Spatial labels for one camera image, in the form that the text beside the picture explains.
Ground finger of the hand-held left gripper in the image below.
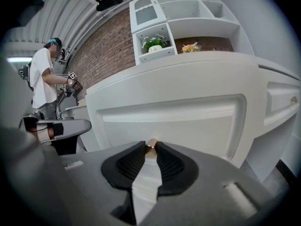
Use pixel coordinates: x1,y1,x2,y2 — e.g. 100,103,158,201
63,119,92,137

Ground person's white shirt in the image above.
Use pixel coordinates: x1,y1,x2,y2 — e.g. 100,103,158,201
0,53,111,226

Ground white shelf hutch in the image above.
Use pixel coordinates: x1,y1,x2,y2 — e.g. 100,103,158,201
128,0,256,65

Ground white desk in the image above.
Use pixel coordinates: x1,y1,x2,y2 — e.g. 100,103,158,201
85,49,301,184

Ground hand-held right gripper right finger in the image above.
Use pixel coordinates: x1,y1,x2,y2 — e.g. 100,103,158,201
155,140,282,226

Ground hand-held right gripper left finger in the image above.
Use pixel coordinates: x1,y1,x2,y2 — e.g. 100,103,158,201
58,140,147,226

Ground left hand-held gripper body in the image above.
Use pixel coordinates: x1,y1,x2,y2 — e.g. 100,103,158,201
22,113,79,156

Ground narrow white drawer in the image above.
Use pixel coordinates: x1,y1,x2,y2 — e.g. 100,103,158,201
262,81,301,127

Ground orange flower bouquet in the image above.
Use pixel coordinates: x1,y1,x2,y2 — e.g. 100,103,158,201
181,41,202,54

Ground white pedestal table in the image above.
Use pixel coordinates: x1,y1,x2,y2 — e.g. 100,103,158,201
61,97,101,153

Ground white flowers in cream pot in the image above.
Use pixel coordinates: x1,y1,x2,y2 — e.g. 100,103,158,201
141,33,169,54

